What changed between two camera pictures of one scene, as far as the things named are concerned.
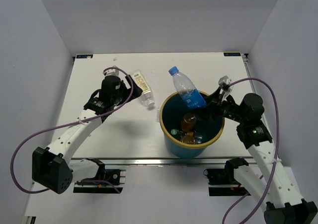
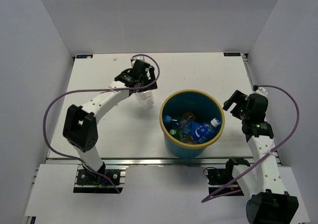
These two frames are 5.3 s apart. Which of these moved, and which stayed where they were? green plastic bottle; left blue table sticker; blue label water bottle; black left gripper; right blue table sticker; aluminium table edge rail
Moved: blue label water bottle; black left gripper
Stayed: left blue table sticker; right blue table sticker; aluminium table edge rail; green plastic bottle
